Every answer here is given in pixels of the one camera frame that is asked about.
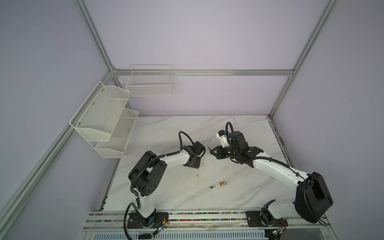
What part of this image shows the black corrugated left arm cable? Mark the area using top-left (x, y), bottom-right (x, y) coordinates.
top-left (123, 130), bottom-right (196, 240)

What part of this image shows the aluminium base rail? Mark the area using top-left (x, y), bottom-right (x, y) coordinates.
top-left (80, 209), bottom-right (337, 240)

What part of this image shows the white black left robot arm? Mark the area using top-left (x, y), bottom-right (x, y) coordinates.
top-left (129, 142), bottom-right (206, 219)

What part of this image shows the aluminium cage frame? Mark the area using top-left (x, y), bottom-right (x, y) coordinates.
top-left (0, 0), bottom-right (340, 229)

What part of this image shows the white wire basket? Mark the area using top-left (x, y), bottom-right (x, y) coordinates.
top-left (126, 65), bottom-right (175, 97)

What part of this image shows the white mesh two-tier shelf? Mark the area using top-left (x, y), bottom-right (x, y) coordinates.
top-left (69, 82), bottom-right (139, 159)

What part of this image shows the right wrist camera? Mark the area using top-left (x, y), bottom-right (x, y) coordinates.
top-left (216, 130), bottom-right (230, 148)

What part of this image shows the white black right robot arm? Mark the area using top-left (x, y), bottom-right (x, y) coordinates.
top-left (210, 130), bottom-right (333, 227)

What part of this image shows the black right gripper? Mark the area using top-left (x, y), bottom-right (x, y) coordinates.
top-left (208, 144), bottom-right (239, 160)

